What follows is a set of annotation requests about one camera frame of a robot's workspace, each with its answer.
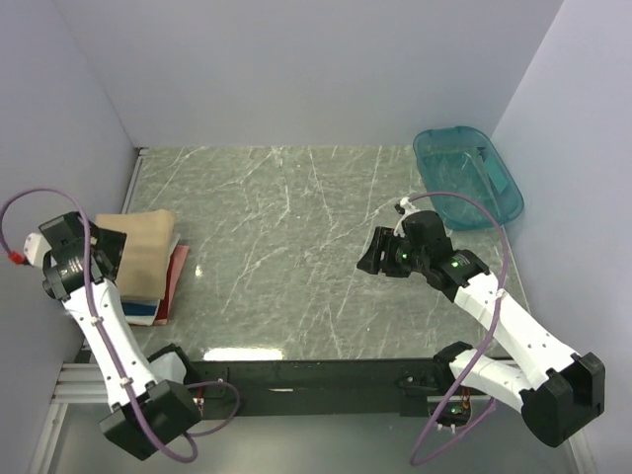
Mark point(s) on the teal plastic bin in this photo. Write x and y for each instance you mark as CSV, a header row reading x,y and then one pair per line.
x,y
460,164

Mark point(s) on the wrist white camera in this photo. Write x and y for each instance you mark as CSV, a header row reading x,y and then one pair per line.
x,y
404,208
32,254

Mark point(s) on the beige t shirt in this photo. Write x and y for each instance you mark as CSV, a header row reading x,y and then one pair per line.
x,y
145,258

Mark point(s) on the black base beam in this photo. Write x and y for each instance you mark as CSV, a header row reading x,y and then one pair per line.
x,y
273,388

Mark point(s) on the blue folded printed t shirt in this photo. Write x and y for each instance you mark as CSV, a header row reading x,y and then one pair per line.
x,y
140,308

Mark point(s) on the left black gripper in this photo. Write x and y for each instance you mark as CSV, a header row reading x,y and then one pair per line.
x,y
110,248

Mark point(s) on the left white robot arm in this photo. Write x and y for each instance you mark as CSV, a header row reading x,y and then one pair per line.
x,y
149,401

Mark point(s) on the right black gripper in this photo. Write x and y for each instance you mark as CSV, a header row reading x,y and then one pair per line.
x,y
386,252

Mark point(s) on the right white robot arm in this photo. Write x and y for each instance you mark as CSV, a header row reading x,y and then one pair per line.
x,y
556,390

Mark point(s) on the red folded t shirt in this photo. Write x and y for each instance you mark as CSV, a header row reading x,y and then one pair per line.
x,y
162,316

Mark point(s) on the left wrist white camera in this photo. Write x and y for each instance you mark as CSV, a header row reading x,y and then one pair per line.
x,y
32,254

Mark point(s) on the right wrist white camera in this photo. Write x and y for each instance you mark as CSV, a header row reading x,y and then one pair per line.
x,y
404,208

